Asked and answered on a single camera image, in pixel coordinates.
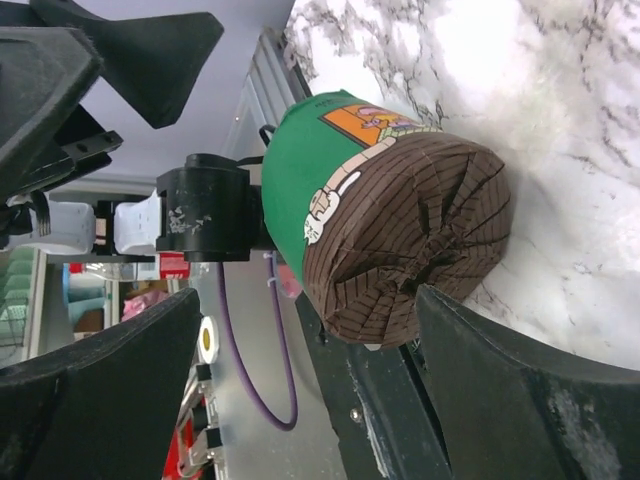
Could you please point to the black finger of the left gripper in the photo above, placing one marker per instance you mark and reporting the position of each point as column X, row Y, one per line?
column 47, row 139
column 152, row 62

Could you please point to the green brown paper roll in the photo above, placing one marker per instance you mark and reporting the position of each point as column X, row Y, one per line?
column 366, row 205

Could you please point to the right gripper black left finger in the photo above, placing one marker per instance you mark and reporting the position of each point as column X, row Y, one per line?
column 104, row 407

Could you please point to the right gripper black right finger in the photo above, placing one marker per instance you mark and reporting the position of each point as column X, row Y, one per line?
column 512, row 407

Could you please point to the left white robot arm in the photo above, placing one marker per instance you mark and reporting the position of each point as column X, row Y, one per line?
column 208, row 210

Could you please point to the aluminium frame rail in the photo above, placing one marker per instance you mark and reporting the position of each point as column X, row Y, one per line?
column 273, row 84

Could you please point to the black metal base rail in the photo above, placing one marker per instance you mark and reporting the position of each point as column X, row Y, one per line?
column 378, row 407

